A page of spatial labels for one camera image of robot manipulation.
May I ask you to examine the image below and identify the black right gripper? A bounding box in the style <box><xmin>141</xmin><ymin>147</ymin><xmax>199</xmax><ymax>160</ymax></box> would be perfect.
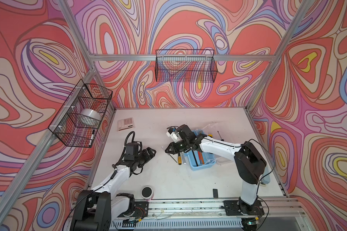
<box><xmin>165</xmin><ymin>138</ymin><xmax>190</xmax><ymax>154</ymax></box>

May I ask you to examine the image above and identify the black wire basket back wall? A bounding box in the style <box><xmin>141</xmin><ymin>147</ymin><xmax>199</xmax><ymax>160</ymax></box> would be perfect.
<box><xmin>155</xmin><ymin>48</ymin><xmax>218</xmax><ymax>83</ymax></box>

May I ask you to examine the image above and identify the small black block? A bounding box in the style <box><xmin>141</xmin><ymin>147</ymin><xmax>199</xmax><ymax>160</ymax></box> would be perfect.
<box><xmin>213</xmin><ymin>189</ymin><xmax>219</xmax><ymax>198</ymax></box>

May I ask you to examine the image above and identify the grey box by wall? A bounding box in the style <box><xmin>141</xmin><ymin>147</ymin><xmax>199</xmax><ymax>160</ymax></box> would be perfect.
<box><xmin>261</xmin><ymin>166</ymin><xmax>271</xmax><ymax>185</ymax></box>

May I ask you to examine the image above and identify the aluminium front rail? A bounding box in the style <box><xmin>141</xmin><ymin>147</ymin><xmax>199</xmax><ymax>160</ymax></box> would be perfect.
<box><xmin>105</xmin><ymin>197</ymin><xmax>313</xmax><ymax>231</ymax></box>

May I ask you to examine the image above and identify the grey duct tape roll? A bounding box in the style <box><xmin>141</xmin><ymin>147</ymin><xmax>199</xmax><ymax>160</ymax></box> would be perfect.
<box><xmin>79</xmin><ymin>109</ymin><xmax>101</xmax><ymax>128</ymax></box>

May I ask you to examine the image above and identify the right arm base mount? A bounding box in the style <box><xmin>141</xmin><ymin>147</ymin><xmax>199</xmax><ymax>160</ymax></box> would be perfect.
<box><xmin>221</xmin><ymin>200</ymin><xmax>265</xmax><ymax>217</ymax></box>

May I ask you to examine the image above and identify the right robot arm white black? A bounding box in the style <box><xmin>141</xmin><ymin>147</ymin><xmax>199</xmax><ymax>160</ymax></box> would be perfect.
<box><xmin>165</xmin><ymin>125</ymin><xmax>267</xmax><ymax>209</ymax></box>

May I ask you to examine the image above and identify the white pink calculator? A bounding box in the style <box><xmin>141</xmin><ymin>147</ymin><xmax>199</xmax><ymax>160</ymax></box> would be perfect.
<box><xmin>117</xmin><ymin>117</ymin><xmax>134</xmax><ymax>131</ymax></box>

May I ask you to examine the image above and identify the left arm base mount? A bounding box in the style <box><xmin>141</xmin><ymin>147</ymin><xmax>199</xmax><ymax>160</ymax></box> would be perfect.
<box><xmin>111</xmin><ymin>197</ymin><xmax>149</xmax><ymax>220</ymax></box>

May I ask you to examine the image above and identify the aluminium frame corner post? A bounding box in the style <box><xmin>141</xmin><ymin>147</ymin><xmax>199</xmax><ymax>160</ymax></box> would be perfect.
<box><xmin>245</xmin><ymin>0</ymin><xmax>313</xmax><ymax>113</ymax></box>

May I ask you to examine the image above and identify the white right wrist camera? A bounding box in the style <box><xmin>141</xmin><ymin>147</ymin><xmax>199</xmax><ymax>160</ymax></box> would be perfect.
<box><xmin>166</xmin><ymin>126</ymin><xmax>181</xmax><ymax>142</ymax></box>

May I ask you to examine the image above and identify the black wire basket wall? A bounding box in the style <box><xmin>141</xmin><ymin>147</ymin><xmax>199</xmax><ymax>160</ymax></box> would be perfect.
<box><xmin>48</xmin><ymin>80</ymin><xmax>113</xmax><ymax>148</ymax></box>
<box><xmin>155</xmin><ymin>48</ymin><xmax>218</xmax><ymax>83</ymax></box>

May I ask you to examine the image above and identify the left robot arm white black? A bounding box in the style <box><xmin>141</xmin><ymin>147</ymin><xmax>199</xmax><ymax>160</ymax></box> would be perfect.
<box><xmin>69</xmin><ymin>141</ymin><xmax>156</xmax><ymax>231</ymax></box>

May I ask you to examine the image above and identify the black wire basket left wall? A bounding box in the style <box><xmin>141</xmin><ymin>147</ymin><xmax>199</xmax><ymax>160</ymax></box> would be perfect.
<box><xmin>48</xmin><ymin>80</ymin><xmax>113</xmax><ymax>148</ymax></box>

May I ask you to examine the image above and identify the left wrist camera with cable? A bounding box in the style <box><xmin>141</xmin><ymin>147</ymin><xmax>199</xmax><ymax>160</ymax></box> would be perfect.
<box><xmin>124</xmin><ymin>131</ymin><xmax>142</xmax><ymax>151</ymax></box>

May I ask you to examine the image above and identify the pink cup black lid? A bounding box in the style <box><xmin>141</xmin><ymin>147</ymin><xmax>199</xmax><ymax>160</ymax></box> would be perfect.
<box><xmin>141</xmin><ymin>186</ymin><xmax>154</xmax><ymax>201</ymax></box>

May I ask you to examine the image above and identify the blue plastic tool box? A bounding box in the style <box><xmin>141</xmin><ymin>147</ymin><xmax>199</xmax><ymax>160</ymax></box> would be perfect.
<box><xmin>183</xmin><ymin>130</ymin><xmax>216</xmax><ymax>171</ymax></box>

